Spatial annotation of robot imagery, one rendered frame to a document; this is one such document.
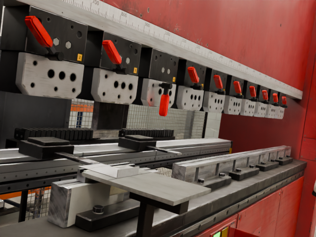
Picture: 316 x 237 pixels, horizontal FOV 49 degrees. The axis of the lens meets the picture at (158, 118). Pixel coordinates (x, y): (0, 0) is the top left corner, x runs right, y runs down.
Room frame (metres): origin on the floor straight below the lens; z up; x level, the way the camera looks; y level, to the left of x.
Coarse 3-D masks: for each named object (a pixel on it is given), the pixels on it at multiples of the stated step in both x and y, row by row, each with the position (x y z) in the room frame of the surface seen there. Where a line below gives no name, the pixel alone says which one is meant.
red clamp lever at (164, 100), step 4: (160, 84) 1.02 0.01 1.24; (164, 84) 1.01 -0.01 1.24; (168, 84) 1.00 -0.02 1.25; (164, 88) 1.01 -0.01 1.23; (168, 88) 1.00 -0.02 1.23; (164, 92) 1.01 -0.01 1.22; (164, 96) 1.00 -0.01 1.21; (168, 96) 1.01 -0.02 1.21; (160, 100) 1.01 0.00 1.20; (164, 100) 1.00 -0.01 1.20; (168, 100) 1.01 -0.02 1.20; (160, 104) 1.01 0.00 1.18; (164, 104) 1.00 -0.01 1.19; (160, 108) 1.01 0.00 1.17; (164, 108) 1.00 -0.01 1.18; (160, 112) 1.01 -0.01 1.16; (164, 112) 1.00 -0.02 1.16; (164, 116) 1.01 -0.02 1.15
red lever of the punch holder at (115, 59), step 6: (108, 42) 0.78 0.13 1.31; (108, 48) 0.78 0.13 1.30; (114, 48) 0.79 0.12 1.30; (108, 54) 0.80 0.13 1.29; (114, 54) 0.79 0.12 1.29; (114, 60) 0.80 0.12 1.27; (120, 60) 0.81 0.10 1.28; (120, 66) 0.82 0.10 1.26; (120, 72) 0.83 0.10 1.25; (126, 72) 0.83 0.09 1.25
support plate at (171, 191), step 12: (120, 168) 0.93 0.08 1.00; (96, 180) 0.81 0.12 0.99; (120, 180) 0.80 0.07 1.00; (132, 180) 0.82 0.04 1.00; (144, 180) 0.84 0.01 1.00; (156, 180) 0.85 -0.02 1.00; (168, 180) 0.87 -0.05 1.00; (180, 180) 0.89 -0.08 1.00; (132, 192) 0.75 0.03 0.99; (144, 192) 0.73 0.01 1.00; (156, 192) 0.74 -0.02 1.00; (168, 192) 0.75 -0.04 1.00; (180, 192) 0.77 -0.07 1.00; (192, 192) 0.78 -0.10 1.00; (204, 192) 0.81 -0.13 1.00; (168, 204) 0.70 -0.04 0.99
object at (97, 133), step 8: (96, 104) 0.88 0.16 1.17; (104, 104) 0.89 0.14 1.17; (112, 104) 0.91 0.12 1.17; (120, 104) 0.94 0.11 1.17; (96, 112) 0.88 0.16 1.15; (104, 112) 0.89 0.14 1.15; (112, 112) 0.92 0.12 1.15; (120, 112) 0.94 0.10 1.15; (96, 120) 0.87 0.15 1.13; (104, 120) 0.89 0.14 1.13; (112, 120) 0.92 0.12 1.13; (120, 120) 0.95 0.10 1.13; (96, 128) 0.87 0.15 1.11; (104, 128) 0.90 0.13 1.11; (112, 128) 0.92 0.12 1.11; (120, 128) 0.95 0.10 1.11; (96, 136) 0.89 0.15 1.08; (104, 136) 0.91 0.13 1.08; (112, 136) 0.94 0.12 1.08
